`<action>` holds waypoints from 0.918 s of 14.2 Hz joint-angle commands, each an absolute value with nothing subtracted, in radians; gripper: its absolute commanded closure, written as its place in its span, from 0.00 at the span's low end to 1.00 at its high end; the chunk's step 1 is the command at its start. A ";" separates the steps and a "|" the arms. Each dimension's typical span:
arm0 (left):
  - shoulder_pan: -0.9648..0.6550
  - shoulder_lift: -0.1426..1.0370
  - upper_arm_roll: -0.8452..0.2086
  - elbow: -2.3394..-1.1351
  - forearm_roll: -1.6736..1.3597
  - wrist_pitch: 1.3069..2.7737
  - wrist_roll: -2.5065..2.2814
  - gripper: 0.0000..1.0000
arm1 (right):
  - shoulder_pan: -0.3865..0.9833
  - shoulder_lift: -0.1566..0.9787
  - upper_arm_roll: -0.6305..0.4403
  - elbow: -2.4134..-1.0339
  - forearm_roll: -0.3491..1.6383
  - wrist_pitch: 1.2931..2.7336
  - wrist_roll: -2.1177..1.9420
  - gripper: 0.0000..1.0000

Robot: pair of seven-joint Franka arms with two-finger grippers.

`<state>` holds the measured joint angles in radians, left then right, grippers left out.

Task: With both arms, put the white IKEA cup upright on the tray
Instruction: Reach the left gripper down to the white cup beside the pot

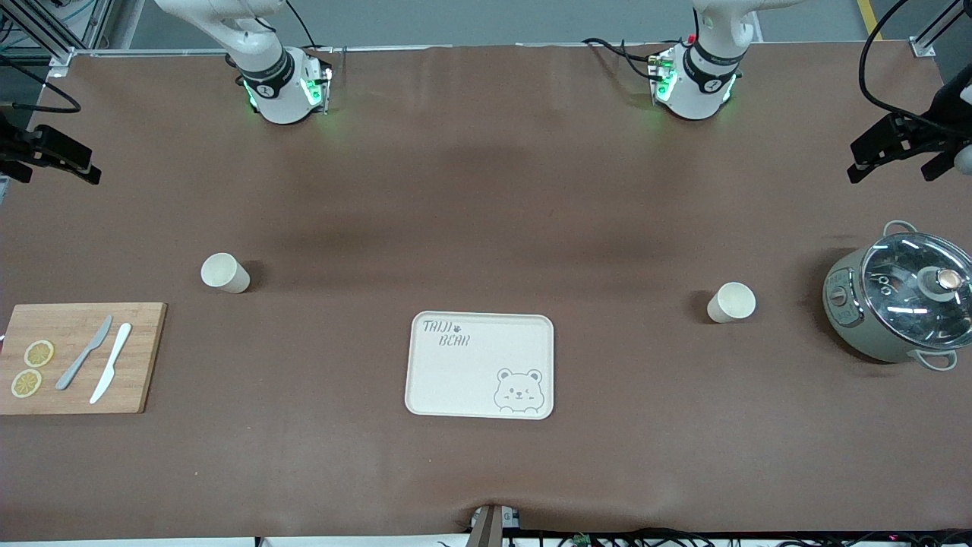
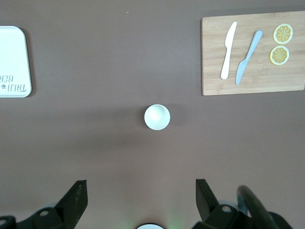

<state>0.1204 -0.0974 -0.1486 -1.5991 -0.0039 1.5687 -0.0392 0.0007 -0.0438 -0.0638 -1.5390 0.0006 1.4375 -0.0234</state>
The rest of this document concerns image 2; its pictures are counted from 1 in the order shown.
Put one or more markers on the white plastic knife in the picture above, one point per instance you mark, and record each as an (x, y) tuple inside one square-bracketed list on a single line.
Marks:
[(228, 52)]

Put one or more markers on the brown table mat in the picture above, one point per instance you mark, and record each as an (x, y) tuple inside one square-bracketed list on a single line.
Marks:
[(95, 143)]

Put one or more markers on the white plastic cup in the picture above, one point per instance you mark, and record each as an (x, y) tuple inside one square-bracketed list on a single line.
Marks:
[(157, 117)]

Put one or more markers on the yellow lemon slice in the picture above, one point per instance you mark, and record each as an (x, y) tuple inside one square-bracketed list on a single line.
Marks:
[(279, 55), (283, 34)]

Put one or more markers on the white tray with bear print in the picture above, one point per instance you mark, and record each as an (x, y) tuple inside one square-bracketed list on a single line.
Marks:
[(12, 59)]

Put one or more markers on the wooden cutting board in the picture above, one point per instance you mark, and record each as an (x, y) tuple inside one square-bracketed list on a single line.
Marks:
[(262, 78)]

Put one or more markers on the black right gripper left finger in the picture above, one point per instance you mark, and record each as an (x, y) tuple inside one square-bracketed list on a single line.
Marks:
[(69, 210)]

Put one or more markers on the grey plastic knife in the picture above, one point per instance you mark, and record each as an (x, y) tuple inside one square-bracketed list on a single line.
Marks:
[(247, 57)]

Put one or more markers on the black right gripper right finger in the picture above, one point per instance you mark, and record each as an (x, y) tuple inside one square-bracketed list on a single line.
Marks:
[(209, 212)]

